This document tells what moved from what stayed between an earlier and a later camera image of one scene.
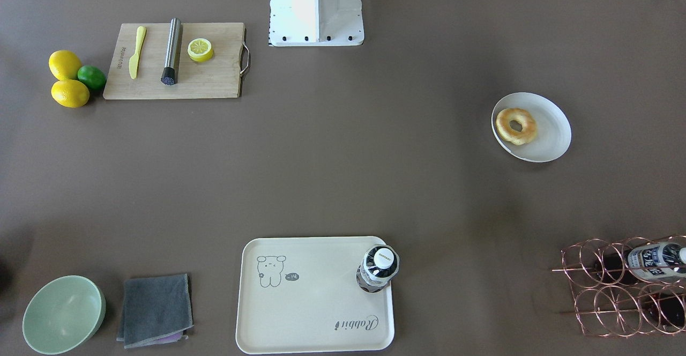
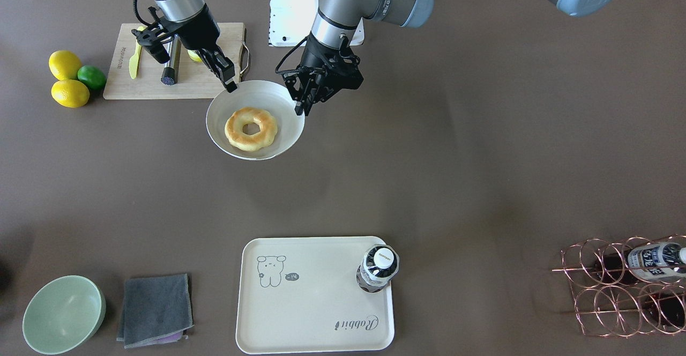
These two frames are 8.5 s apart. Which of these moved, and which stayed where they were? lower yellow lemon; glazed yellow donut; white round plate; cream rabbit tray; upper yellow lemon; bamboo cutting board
Moved: white round plate; glazed yellow donut
Stayed: cream rabbit tray; upper yellow lemon; lower yellow lemon; bamboo cutting board
